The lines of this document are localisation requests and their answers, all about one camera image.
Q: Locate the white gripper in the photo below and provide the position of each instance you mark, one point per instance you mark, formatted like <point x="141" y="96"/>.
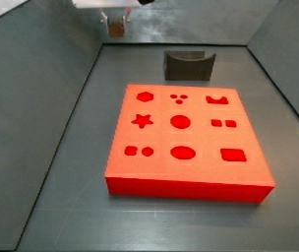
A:
<point x="111" y="4"/>

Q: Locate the brown three prong object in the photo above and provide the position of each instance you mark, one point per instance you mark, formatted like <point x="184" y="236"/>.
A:
<point x="117" y="28"/>

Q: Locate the black curved fixture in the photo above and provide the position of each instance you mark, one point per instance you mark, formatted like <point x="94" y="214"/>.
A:
<point x="189" y="65"/>

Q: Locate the red shape sorter block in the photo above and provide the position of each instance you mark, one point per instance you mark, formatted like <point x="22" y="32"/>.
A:
<point x="185" y="144"/>

